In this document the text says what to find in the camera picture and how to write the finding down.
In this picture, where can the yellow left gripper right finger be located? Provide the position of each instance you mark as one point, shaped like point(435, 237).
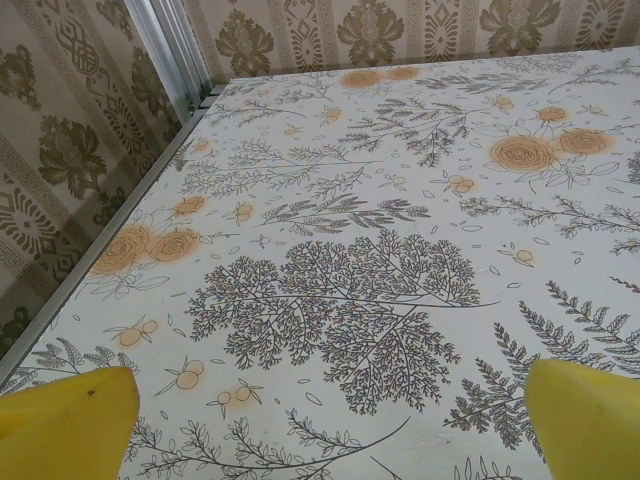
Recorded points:
point(590, 430)

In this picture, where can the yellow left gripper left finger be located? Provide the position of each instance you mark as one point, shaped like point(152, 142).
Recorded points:
point(65, 430)

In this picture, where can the aluminium frame post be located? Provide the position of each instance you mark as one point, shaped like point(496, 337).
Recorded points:
point(175, 45)

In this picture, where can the aluminium table side rail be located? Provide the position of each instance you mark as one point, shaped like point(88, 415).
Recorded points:
point(109, 225)

